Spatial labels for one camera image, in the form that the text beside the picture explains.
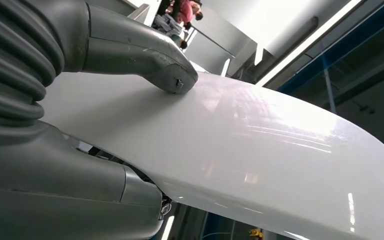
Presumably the person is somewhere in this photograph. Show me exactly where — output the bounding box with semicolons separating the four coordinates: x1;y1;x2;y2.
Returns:
157;0;204;51

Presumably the blue steel beam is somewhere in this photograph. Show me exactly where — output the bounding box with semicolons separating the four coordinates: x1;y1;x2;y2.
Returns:
276;0;384;115

